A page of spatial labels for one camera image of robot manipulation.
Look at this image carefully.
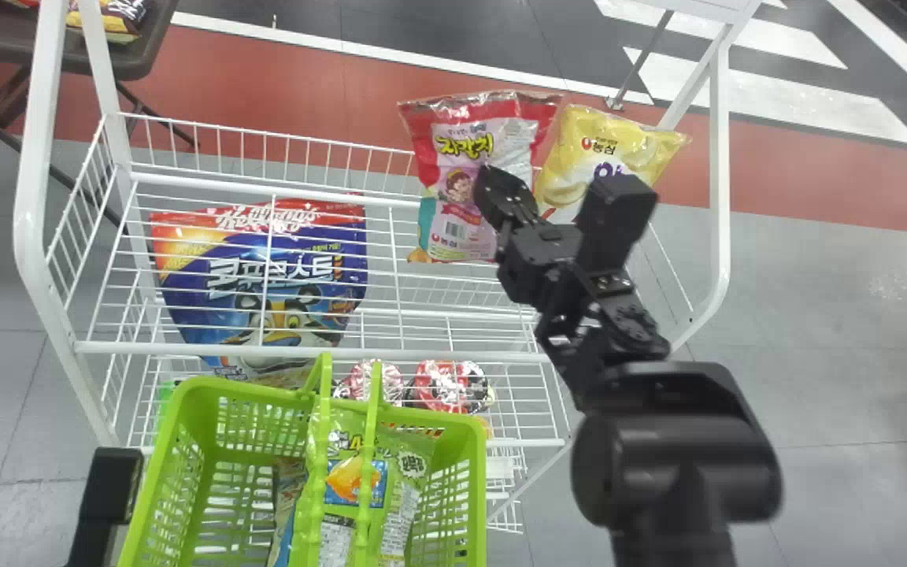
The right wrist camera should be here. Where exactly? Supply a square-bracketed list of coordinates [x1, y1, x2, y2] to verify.
[576, 174, 660, 274]

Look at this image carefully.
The green basket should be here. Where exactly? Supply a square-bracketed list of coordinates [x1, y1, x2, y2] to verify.
[117, 352, 489, 567]

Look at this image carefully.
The blue cereal bag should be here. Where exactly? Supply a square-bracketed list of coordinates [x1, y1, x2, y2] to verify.
[148, 197, 370, 380]

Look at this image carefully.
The white wire rack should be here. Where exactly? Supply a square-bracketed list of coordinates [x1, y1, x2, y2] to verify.
[13, 0, 763, 536]

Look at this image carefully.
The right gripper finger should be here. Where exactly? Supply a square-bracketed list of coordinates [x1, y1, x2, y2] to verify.
[472, 163, 542, 234]

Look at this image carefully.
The red noodle cup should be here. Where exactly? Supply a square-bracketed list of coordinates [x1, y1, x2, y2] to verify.
[408, 359, 497, 417]
[332, 359, 406, 407]

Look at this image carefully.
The green snack packet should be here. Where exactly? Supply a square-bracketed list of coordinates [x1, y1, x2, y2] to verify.
[268, 409, 433, 567]

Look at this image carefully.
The yellow black snack packet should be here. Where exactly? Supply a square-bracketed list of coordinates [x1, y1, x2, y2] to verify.
[66, 0, 152, 45]

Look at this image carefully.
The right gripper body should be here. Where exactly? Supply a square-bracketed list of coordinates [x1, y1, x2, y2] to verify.
[494, 219, 583, 308]

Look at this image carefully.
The red snack packet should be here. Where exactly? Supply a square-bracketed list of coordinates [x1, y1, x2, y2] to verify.
[398, 90, 564, 265]

